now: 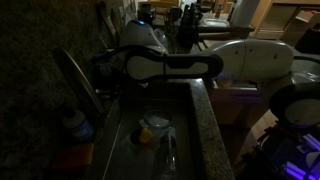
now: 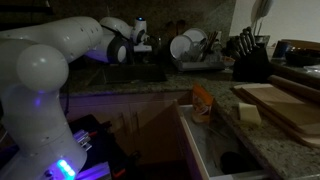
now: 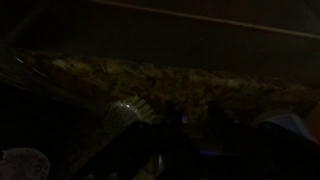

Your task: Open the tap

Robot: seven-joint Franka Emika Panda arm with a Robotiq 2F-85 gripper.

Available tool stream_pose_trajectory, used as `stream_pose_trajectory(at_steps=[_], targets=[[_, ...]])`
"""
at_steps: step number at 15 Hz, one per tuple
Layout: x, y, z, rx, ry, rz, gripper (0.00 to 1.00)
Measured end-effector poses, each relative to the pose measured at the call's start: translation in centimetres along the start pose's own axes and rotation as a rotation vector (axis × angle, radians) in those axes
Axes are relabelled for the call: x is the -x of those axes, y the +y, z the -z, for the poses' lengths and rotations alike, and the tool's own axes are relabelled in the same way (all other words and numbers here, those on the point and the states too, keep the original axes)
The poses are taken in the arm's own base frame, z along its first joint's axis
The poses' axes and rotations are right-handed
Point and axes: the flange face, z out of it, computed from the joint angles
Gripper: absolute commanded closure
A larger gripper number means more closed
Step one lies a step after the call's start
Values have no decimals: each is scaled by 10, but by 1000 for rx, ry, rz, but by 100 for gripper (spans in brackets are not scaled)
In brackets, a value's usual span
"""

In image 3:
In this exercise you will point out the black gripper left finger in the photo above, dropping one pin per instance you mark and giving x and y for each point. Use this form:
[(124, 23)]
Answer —
[(170, 113)]

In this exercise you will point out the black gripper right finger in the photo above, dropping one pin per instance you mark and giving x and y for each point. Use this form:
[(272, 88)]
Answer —
[(217, 115)]

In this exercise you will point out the chrome arched tap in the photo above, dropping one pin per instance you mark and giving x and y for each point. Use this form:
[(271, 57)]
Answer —
[(33, 78)]

